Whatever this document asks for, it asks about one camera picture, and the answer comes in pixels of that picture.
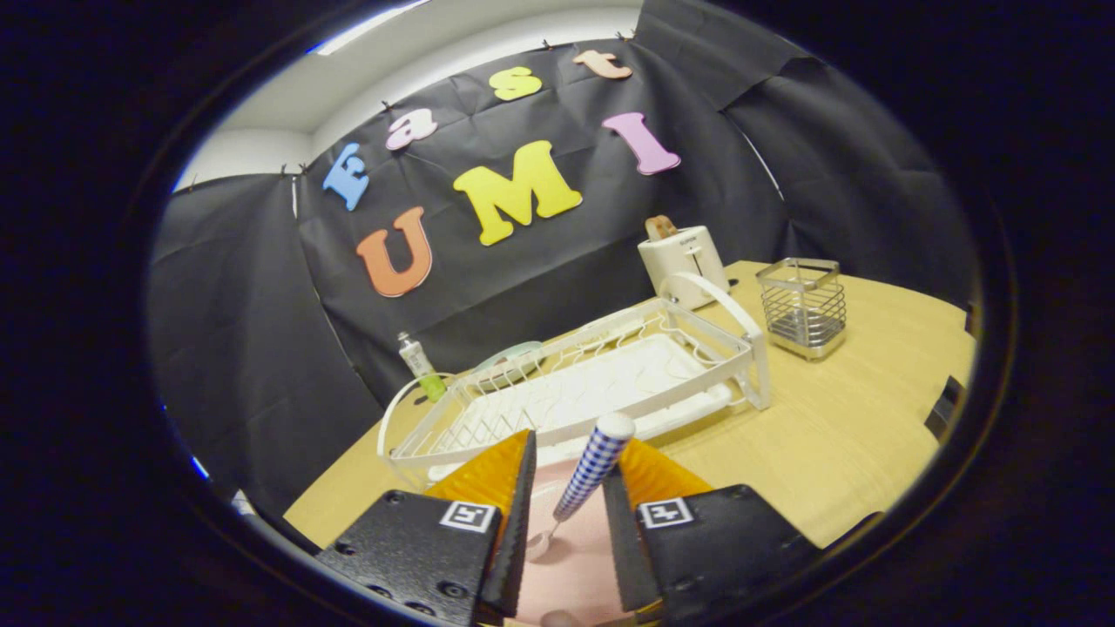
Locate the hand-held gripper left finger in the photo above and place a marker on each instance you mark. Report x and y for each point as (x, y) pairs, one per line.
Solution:
(516, 540)

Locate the white drain tray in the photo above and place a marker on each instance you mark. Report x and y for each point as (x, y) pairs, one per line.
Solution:
(610, 374)

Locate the toast slice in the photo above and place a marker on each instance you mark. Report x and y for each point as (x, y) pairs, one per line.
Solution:
(660, 228)

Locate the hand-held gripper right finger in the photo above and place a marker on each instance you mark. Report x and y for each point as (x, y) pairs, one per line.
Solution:
(620, 557)

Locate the pink plate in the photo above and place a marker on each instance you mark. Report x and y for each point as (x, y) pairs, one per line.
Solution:
(575, 575)

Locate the white toaster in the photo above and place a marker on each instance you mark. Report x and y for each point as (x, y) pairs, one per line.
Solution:
(688, 252)

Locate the black backdrop cloth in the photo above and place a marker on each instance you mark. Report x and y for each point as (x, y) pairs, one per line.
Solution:
(523, 279)

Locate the light green plate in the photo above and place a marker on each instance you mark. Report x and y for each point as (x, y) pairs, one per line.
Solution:
(514, 351)

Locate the green clear bottle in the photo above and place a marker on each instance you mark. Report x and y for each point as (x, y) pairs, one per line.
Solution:
(416, 357)

